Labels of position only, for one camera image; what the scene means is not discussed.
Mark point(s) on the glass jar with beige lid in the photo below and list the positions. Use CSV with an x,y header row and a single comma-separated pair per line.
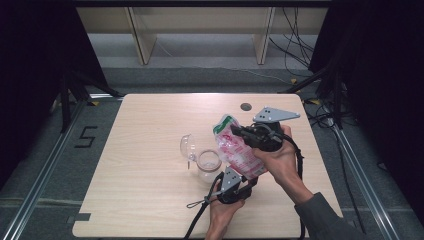
x,y
208,165

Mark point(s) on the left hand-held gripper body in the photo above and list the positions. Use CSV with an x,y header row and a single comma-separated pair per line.
x,y
230,181

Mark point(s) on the person's left hand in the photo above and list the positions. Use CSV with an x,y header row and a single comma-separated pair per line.
x,y
221,215

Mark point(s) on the person's right hand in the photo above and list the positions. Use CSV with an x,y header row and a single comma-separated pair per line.
x,y
283,166

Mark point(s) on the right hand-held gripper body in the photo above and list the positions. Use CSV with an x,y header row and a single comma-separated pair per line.
x,y
266,136

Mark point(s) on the pink and white plastic bag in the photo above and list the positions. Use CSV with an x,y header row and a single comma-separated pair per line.
x,y
233,150

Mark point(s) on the aluminium floor rail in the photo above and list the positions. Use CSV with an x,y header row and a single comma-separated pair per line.
x,y
366,186
36,190

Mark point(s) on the black curtain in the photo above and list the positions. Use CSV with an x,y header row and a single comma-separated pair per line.
x,y
33,66
383,83

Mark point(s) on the black tape strip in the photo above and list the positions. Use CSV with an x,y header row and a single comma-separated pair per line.
x,y
81,217

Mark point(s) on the black tripod stand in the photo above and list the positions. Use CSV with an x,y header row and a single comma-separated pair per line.
x,y
65,106
338,100

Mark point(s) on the light wooden furniture frame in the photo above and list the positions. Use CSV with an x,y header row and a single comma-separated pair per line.
x,y
143,43

